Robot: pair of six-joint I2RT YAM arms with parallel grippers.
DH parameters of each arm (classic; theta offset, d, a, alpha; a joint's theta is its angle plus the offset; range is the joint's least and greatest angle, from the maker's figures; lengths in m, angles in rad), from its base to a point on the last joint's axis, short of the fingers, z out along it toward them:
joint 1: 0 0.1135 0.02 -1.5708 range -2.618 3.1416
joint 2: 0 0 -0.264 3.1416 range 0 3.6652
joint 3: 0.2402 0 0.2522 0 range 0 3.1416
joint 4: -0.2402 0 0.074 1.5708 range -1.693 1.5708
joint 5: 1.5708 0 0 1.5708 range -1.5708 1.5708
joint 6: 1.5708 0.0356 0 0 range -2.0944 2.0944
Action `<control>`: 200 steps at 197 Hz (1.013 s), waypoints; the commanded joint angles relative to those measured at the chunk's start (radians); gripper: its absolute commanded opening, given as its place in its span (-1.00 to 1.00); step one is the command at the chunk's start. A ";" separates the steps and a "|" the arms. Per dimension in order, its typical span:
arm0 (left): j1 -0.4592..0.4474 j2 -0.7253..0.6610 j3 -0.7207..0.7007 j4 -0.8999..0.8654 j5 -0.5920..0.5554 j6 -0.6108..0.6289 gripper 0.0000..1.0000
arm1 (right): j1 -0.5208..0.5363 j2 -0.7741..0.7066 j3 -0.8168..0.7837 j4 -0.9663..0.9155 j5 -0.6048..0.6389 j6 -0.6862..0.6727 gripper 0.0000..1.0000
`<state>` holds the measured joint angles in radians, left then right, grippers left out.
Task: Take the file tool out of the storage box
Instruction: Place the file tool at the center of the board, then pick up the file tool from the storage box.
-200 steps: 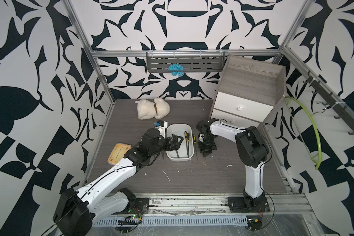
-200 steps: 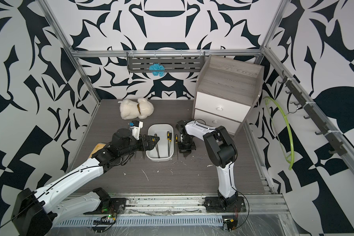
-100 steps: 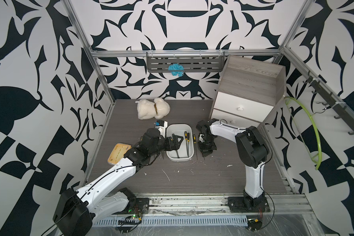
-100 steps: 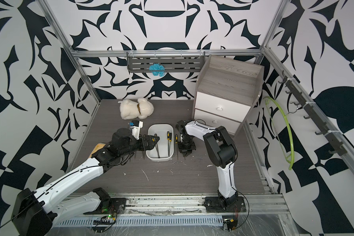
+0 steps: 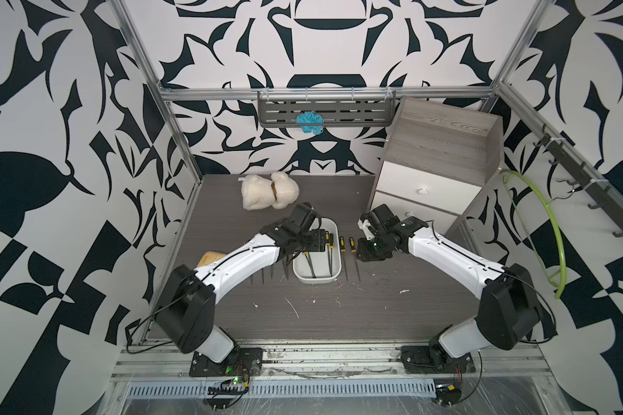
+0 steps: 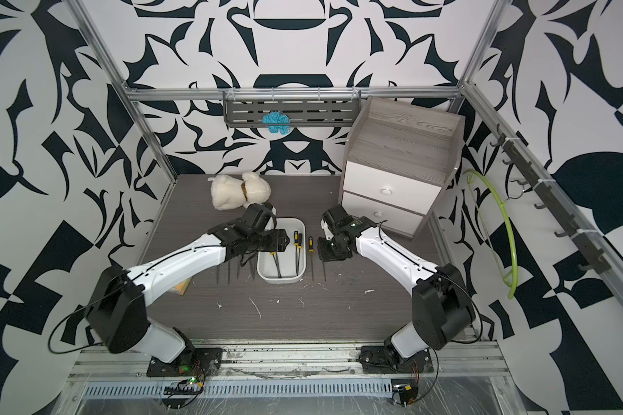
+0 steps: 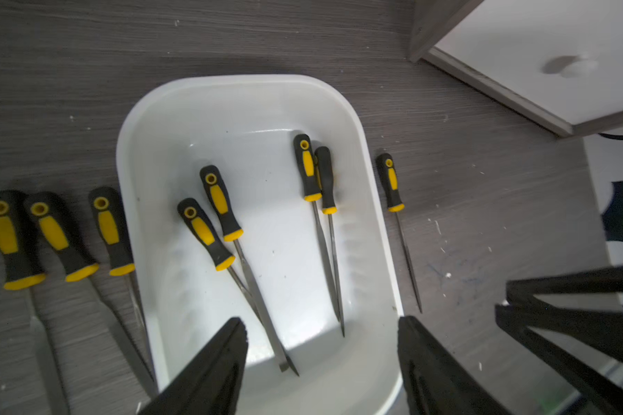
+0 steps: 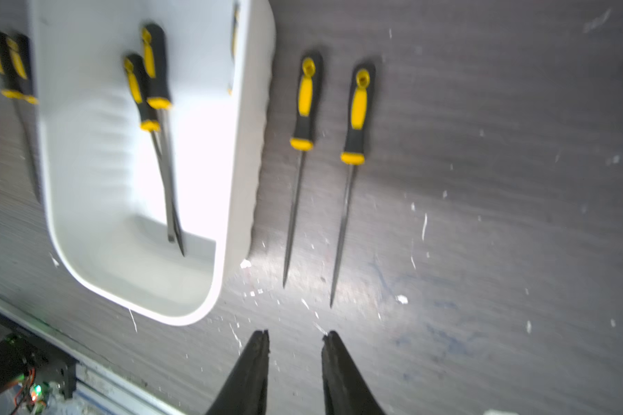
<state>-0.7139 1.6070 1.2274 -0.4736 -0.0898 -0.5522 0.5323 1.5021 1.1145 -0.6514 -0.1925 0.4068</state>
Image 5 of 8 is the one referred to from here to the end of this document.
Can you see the file with yellow handle six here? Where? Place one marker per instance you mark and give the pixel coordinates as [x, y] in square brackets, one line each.
[355, 257]

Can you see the grey wall shelf rack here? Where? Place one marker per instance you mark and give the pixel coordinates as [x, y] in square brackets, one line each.
[350, 110]

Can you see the white plush toy animal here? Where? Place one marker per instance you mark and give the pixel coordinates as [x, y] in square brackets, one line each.
[277, 192]

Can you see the file with yellow handle two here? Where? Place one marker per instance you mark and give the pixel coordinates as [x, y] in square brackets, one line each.
[329, 251]

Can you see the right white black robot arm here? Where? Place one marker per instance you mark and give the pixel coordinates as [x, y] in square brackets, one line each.
[509, 308]

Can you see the file with yellow handle one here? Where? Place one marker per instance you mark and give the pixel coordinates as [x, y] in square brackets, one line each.
[310, 264]

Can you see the grey wall hook rail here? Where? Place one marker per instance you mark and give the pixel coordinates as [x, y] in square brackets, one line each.
[583, 176]

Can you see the file with yellow handle seven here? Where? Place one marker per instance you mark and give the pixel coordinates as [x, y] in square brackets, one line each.
[343, 251]

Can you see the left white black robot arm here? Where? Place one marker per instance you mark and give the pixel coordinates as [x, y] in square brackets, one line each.
[187, 305]

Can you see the green hoop tube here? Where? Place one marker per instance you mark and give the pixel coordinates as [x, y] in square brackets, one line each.
[534, 215]

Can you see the grey white drawer cabinet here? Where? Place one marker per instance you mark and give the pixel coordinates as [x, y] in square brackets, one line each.
[437, 160]

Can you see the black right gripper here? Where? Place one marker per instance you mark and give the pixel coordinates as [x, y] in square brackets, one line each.
[362, 252]

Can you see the white plastic storage box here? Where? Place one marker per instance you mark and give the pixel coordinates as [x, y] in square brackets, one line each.
[319, 259]

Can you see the yellow sponge pad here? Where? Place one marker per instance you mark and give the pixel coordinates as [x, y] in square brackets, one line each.
[210, 258]

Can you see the teal crumpled cloth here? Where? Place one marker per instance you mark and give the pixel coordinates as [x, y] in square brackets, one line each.
[310, 123]

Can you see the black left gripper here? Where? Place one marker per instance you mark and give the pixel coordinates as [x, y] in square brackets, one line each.
[318, 236]

